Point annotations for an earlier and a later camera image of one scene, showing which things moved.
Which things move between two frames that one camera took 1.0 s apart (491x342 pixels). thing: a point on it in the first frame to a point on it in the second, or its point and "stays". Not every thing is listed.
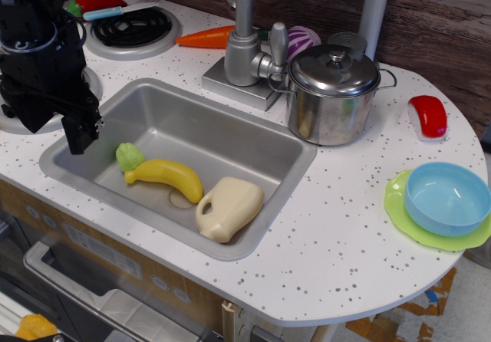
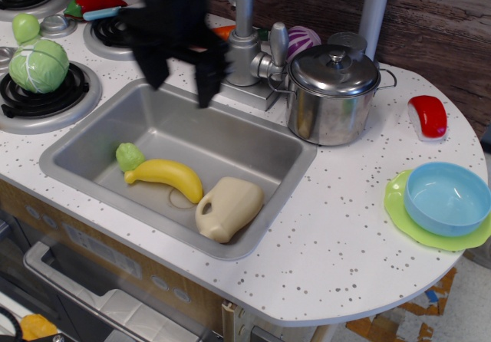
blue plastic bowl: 446,199 stays
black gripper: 35,84 to 159,22
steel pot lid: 334,70 stays
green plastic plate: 394,202 stays
